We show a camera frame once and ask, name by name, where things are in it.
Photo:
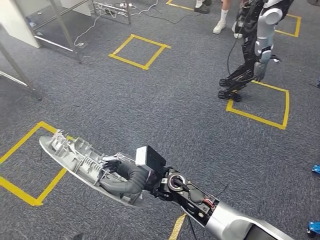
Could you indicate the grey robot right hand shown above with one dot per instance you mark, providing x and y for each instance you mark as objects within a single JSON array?
[{"x": 130, "y": 180}]

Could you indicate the silver plastic wheel hubcap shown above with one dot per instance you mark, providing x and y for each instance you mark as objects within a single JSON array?
[{"x": 75, "y": 159}]

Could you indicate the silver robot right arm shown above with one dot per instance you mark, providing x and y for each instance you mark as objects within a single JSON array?
[{"x": 225, "y": 222}]

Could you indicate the white workbench metal legs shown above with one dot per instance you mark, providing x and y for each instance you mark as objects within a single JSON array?
[{"x": 15, "y": 20}]

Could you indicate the black robot left foot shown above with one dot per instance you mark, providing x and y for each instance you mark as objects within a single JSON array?
[{"x": 78, "y": 237}]

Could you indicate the yellow floor tape square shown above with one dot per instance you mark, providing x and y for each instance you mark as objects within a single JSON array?
[
  {"x": 297, "y": 26},
  {"x": 180, "y": 6},
  {"x": 20, "y": 193},
  {"x": 124, "y": 61},
  {"x": 286, "y": 109}
]

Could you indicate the white power strip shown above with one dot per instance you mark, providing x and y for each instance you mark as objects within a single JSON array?
[{"x": 125, "y": 5}]

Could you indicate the white desk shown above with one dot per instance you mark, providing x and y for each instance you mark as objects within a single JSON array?
[{"x": 75, "y": 6}]

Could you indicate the person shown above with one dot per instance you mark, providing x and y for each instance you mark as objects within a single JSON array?
[
  {"x": 201, "y": 7},
  {"x": 220, "y": 27}
]

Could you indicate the grey black humanoid robot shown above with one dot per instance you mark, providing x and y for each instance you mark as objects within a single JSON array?
[{"x": 265, "y": 30}]

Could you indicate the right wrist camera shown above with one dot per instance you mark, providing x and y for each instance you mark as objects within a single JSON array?
[{"x": 149, "y": 159}]

